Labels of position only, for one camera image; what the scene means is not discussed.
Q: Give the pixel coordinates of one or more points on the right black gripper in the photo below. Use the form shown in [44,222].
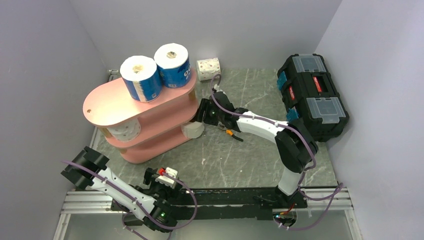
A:
[205,105]

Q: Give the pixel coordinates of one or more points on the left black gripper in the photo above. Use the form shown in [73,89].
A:
[172,192]

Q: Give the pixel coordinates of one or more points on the white paper roll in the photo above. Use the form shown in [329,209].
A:
[192,130]

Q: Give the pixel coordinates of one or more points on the floral paper roll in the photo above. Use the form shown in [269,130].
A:
[126,131]
[207,68]

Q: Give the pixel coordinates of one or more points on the pink three-tier shelf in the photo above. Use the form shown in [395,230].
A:
[110,105]

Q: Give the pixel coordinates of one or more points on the blue roll front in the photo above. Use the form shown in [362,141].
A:
[173,64]

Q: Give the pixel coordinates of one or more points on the blue roll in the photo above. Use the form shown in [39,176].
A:
[173,64]
[141,77]

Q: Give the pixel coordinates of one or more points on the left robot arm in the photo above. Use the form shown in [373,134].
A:
[89,171]

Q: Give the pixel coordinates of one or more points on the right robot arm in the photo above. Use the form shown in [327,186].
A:
[295,145]

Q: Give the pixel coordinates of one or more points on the black plastic toolbox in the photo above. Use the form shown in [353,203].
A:
[309,93]

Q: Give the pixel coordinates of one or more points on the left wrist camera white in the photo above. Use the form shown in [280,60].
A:
[167,176]

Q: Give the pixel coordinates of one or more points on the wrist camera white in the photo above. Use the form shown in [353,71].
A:
[167,176]
[216,88]

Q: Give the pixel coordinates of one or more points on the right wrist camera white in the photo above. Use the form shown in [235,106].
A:
[216,88]

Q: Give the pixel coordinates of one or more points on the orange handled pliers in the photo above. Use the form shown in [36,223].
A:
[229,132]

